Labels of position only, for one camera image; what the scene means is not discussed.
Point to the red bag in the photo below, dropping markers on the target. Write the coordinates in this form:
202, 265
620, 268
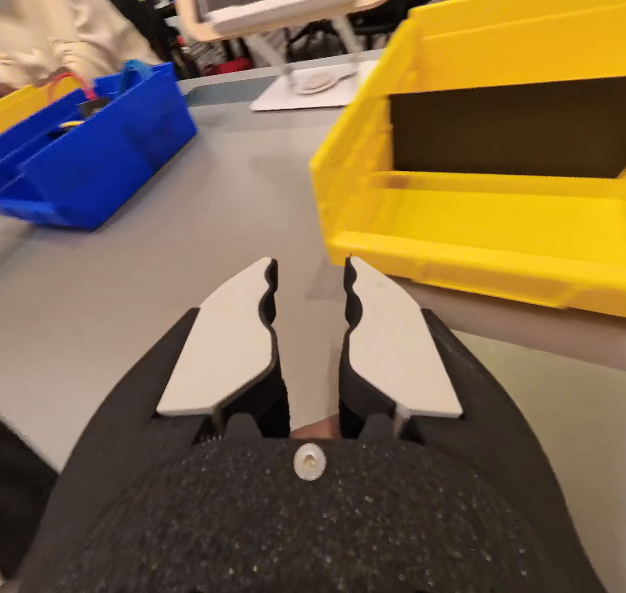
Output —
227, 65

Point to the black bin divider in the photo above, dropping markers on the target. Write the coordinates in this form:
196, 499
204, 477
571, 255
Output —
503, 128

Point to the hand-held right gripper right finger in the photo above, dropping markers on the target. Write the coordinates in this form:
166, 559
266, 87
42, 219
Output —
401, 353

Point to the yellow plastic bin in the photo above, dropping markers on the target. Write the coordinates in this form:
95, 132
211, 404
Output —
24, 104
489, 221

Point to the person's black clothing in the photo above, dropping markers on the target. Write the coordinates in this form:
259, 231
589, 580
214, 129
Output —
19, 495

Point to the blue plastic bin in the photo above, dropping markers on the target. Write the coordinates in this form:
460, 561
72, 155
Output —
98, 163

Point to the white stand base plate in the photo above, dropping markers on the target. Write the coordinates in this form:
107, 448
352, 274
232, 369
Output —
293, 97

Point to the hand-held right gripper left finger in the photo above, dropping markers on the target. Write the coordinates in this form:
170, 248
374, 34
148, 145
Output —
220, 353

